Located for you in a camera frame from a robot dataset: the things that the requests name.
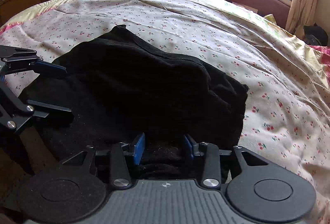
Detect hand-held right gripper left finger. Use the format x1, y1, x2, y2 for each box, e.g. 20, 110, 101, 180
62, 132, 146, 190

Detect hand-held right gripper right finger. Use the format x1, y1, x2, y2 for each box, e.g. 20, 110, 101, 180
183, 134, 271, 188

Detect cherry print bed sheet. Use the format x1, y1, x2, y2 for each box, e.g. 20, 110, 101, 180
0, 0, 330, 224

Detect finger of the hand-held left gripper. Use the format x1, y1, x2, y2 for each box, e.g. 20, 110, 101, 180
0, 45, 68, 79
0, 80, 75, 134

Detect pile of dark clothes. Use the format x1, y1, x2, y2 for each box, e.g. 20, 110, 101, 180
303, 25, 328, 46

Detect black pants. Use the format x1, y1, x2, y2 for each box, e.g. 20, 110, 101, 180
19, 24, 249, 180

